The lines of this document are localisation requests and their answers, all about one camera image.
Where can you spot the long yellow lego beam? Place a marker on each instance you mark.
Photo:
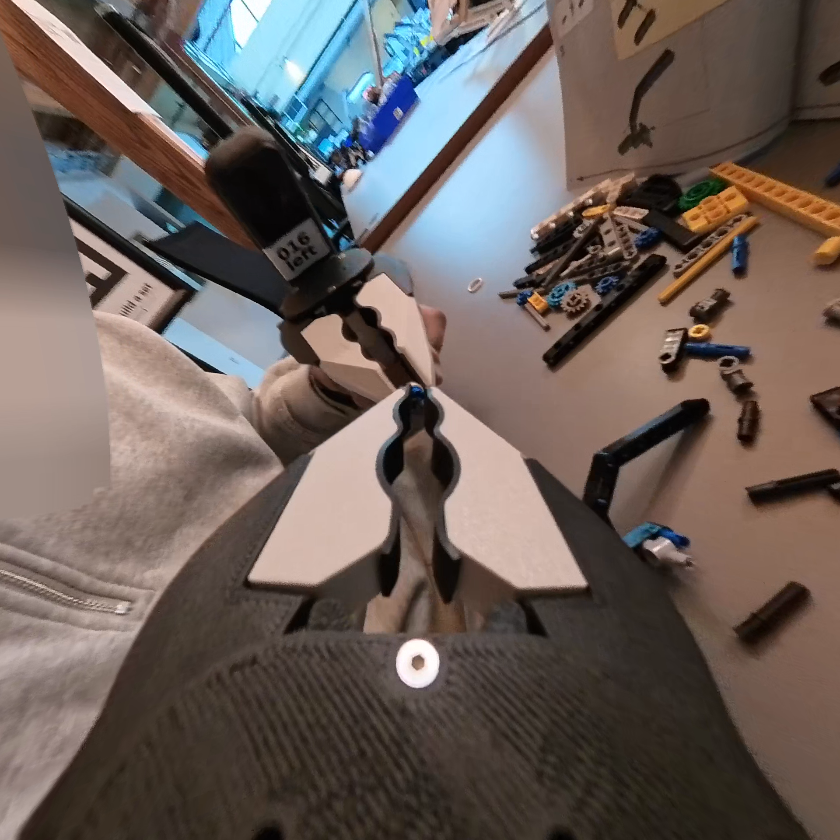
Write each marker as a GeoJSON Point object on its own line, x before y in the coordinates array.
{"type": "Point", "coordinates": [781, 197]}

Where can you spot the pile of lego pieces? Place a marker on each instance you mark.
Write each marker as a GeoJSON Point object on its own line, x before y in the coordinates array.
{"type": "Point", "coordinates": [590, 256]}

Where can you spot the lego instruction booklet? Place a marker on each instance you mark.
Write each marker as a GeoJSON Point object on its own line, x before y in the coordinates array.
{"type": "Point", "coordinates": [604, 98]}

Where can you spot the person's left hand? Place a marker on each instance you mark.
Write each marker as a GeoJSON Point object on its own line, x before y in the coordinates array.
{"type": "Point", "coordinates": [433, 334]}

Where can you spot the dark flat panel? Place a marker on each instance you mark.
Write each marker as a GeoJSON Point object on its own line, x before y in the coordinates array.
{"type": "Point", "coordinates": [210, 262]}

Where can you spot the grey hoodie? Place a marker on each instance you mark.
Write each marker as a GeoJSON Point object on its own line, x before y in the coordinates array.
{"type": "Point", "coordinates": [164, 446]}

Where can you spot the plywood stand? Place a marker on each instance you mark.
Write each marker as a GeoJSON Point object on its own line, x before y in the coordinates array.
{"type": "Point", "coordinates": [459, 13]}

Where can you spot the black lego connector block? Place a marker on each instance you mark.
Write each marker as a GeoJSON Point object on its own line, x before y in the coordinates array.
{"type": "Point", "coordinates": [828, 407]}

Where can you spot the yellow lego block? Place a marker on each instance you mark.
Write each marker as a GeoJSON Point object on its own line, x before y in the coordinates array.
{"type": "Point", "coordinates": [715, 208]}

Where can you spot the blue crate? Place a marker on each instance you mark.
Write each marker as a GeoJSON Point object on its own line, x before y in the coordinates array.
{"type": "Point", "coordinates": [394, 108]}

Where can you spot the grey lego beam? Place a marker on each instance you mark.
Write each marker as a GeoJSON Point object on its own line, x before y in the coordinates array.
{"type": "Point", "coordinates": [705, 246]}

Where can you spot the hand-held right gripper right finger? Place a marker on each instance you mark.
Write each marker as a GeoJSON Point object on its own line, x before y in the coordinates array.
{"type": "Point", "coordinates": [512, 518]}

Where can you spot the small white round object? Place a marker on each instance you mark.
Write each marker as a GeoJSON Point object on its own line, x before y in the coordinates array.
{"type": "Point", "coordinates": [351, 177]}

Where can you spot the black framed poster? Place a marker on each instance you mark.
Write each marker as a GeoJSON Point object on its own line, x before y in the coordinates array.
{"type": "Point", "coordinates": [138, 295]}

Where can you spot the long black lego beam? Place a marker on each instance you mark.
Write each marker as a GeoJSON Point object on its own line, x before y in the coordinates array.
{"type": "Point", "coordinates": [604, 308]}

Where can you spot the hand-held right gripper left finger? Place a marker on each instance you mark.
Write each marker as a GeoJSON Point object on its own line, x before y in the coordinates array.
{"type": "Point", "coordinates": [328, 518]}

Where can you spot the yellow lego axle rod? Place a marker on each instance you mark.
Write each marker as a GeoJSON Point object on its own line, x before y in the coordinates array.
{"type": "Point", "coordinates": [709, 259]}

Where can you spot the person's left forearm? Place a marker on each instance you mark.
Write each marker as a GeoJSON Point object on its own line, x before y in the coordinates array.
{"type": "Point", "coordinates": [282, 400]}

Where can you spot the short yellow lego pin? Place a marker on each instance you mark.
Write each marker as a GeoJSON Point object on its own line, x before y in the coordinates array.
{"type": "Point", "coordinates": [828, 250]}

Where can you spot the small black lego liftarm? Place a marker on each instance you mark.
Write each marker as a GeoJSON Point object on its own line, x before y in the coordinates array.
{"type": "Point", "coordinates": [673, 344]}

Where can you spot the short black lego pin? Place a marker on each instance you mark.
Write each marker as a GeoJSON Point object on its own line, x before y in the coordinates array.
{"type": "Point", "coordinates": [748, 420]}
{"type": "Point", "coordinates": [771, 611]}

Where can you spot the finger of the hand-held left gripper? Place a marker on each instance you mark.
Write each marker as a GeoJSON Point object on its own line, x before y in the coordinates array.
{"type": "Point", "coordinates": [397, 315]}
{"type": "Point", "coordinates": [341, 351]}

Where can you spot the yellow lego bush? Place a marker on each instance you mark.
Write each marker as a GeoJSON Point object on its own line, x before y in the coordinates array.
{"type": "Point", "coordinates": [699, 331]}

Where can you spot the black angled lego beam assembly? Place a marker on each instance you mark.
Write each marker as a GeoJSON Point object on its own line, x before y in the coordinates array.
{"type": "Point", "coordinates": [649, 433]}

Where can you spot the wooden counter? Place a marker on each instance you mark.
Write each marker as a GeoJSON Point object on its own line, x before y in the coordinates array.
{"type": "Point", "coordinates": [131, 138]}

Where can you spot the dark grey lego connector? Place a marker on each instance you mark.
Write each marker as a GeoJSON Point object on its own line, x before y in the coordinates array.
{"type": "Point", "coordinates": [709, 304]}

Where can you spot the long blue lego pin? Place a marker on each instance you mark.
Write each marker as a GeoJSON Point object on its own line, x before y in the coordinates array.
{"type": "Point", "coordinates": [715, 350]}

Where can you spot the green lego gear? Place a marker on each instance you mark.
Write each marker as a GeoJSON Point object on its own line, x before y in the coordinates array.
{"type": "Point", "coordinates": [695, 193]}

